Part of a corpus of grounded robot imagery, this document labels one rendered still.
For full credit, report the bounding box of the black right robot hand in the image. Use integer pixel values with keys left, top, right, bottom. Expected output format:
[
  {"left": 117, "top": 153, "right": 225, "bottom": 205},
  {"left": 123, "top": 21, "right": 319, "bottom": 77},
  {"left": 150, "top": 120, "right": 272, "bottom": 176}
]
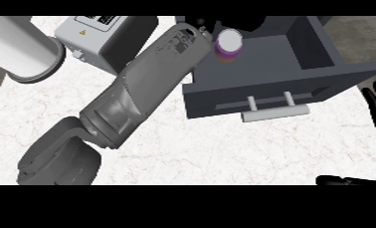
[{"left": 314, "top": 83, "right": 376, "bottom": 186}]

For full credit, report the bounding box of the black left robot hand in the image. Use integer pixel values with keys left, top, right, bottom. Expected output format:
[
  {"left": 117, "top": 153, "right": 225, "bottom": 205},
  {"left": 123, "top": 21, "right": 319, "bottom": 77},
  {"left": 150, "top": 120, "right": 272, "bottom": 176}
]
[{"left": 184, "top": 16, "right": 268, "bottom": 38}]

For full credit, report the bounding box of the purple can with white lid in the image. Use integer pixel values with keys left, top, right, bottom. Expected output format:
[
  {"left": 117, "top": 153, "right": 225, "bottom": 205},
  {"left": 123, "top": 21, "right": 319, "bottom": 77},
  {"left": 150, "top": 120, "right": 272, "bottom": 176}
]
[{"left": 212, "top": 28, "right": 243, "bottom": 64}]

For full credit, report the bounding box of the dark grey open drawer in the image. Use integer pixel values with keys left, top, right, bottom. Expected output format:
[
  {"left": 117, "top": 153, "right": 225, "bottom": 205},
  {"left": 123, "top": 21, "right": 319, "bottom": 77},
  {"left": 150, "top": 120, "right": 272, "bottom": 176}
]
[{"left": 175, "top": 16, "right": 355, "bottom": 90}]

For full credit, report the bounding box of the dark grey drawer front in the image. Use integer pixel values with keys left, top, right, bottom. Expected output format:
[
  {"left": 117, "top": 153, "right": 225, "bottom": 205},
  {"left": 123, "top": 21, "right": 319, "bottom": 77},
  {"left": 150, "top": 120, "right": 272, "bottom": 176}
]
[{"left": 182, "top": 62, "right": 376, "bottom": 120}]

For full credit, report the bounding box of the pale grey box appliance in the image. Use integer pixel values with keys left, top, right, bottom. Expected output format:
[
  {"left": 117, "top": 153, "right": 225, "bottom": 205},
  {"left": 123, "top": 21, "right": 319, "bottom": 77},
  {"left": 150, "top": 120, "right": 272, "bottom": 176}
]
[{"left": 54, "top": 16, "right": 160, "bottom": 76}]

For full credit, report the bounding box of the white round container grey rim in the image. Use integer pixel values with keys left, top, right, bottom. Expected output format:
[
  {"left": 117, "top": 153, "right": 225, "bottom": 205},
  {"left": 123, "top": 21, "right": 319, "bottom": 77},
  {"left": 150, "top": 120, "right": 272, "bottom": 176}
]
[{"left": 0, "top": 16, "right": 67, "bottom": 85}]

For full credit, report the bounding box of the pale grey drawer handle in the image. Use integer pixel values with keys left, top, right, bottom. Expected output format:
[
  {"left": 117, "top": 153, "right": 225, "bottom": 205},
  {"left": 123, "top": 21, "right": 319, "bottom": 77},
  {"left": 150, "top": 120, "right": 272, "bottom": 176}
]
[{"left": 240, "top": 92, "right": 311, "bottom": 123}]

